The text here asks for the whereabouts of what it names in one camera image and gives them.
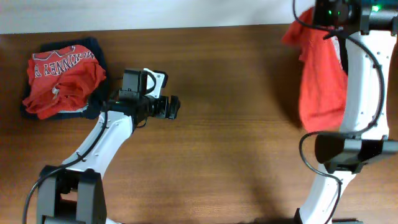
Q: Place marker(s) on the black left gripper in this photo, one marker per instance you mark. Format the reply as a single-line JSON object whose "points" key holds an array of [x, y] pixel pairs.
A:
{"points": [[163, 111]]}

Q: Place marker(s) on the orange FRAM t-shirt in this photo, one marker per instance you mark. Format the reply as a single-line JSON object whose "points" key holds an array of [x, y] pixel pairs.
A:
{"points": [[322, 97]]}

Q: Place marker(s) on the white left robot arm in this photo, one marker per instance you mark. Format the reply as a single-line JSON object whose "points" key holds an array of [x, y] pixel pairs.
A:
{"points": [[73, 192]]}

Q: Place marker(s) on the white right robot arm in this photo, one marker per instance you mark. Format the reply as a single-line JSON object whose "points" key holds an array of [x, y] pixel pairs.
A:
{"points": [[370, 30]]}

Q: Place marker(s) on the navy folded garment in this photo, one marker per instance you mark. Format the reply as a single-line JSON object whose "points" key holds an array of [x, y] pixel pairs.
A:
{"points": [[95, 100]]}

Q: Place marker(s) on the red printed folded t-shirt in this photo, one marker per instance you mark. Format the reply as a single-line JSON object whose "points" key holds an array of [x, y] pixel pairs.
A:
{"points": [[62, 80]]}

